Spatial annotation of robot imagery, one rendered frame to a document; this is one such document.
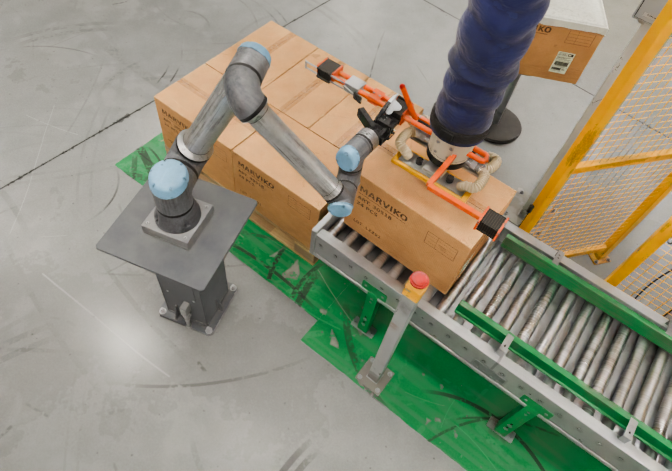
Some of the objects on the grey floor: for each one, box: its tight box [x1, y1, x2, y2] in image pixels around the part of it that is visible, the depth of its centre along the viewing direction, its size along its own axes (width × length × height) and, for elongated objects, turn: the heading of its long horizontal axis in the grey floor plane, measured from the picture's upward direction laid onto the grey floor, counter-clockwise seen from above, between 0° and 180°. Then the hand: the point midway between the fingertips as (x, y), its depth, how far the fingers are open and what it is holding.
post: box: [366, 280, 429, 384], centre depth 236 cm, size 7×7×100 cm
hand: (393, 106), depth 215 cm, fingers open, 14 cm apart
